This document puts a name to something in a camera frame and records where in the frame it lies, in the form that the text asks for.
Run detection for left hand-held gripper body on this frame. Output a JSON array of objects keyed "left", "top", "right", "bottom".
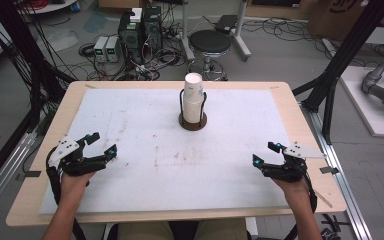
[{"left": 47, "top": 135, "right": 110, "bottom": 177}]

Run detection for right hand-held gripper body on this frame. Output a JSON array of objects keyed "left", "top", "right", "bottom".
[{"left": 260, "top": 141, "right": 328, "bottom": 184}]

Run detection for person's left hand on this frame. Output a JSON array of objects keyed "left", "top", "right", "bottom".
[{"left": 59, "top": 169, "right": 97, "bottom": 208}]

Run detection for person's right hand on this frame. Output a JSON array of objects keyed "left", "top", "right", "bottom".
[{"left": 271, "top": 177, "right": 312, "bottom": 208}]

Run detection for wooden table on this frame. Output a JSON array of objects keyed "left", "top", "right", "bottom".
[{"left": 5, "top": 80, "right": 348, "bottom": 228}]

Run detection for thin wooden stick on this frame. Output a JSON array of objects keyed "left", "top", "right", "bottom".
[{"left": 312, "top": 188, "right": 334, "bottom": 209}]

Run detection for white table mat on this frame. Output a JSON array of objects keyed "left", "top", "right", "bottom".
[{"left": 37, "top": 87, "right": 293, "bottom": 215}]

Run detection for plain white paper cup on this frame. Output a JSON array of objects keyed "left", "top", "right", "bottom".
[{"left": 182, "top": 97, "right": 205, "bottom": 124}]

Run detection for person's legs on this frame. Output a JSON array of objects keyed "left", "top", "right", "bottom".
[{"left": 117, "top": 220, "right": 248, "bottom": 240}]

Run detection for grey power supply unit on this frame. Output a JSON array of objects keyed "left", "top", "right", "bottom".
[
  {"left": 93, "top": 35, "right": 110, "bottom": 63},
  {"left": 105, "top": 35, "right": 121, "bottom": 64}
]

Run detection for white platform board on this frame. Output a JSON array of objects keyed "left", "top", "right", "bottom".
[{"left": 339, "top": 65, "right": 384, "bottom": 139}]

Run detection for printed white paper cup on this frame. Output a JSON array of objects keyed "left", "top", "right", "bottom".
[{"left": 183, "top": 72, "right": 205, "bottom": 104}]

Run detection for black computer tower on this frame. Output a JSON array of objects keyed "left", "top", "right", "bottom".
[
  {"left": 142, "top": 5, "right": 164, "bottom": 56},
  {"left": 117, "top": 9, "right": 145, "bottom": 65}
]

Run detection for white metal stand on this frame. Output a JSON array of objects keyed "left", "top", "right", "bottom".
[{"left": 179, "top": 0, "right": 253, "bottom": 63}]

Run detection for black round stool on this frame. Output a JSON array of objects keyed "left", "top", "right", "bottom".
[{"left": 187, "top": 29, "right": 233, "bottom": 82}]

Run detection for small black box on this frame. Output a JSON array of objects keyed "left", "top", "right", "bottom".
[{"left": 214, "top": 14, "right": 239, "bottom": 35}]

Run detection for round white table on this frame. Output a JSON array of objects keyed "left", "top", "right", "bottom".
[{"left": 17, "top": 0, "right": 78, "bottom": 15}]

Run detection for cardboard box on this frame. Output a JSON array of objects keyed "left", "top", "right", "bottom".
[{"left": 307, "top": 0, "right": 384, "bottom": 42}]

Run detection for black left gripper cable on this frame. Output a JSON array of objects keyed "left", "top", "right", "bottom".
[{"left": 45, "top": 147, "right": 88, "bottom": 240}]

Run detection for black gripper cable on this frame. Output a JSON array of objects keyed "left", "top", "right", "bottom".
[
  {"left": 45, "top": 147, "right": 88, "bottom": 240},
  {"left": 284, "top": 168, "right": 319, "bottom": 240}
]

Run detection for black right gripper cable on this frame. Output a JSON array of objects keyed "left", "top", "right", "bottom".
[{"left": 284, "top": 168, "right": 319, "bottom": 240}]

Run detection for aluminium rail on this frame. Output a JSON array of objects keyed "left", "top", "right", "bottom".
[
  {"left": 0, "top": 130, "right": 38, "bottom": 224},
  {"left": 299, "top": 102, "right": 375, "bottom": 240}
]

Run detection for black wire cup holder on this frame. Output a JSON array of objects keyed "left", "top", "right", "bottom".
[{"left": 178, "top": 88, "right": 209, "bottom": 132}]

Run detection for tangle of floor cables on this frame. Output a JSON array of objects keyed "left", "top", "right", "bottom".
[{"left": 67, "top": 13, "right": 229, "bottom": 82}]

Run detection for black metal frame stand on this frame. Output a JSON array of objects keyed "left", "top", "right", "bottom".
[
  {"left": 0, "top": 0, "right": 77, "bottom": 198},
  {"left": 292, "top": 0, "right": 384, "bottom": 145}
]

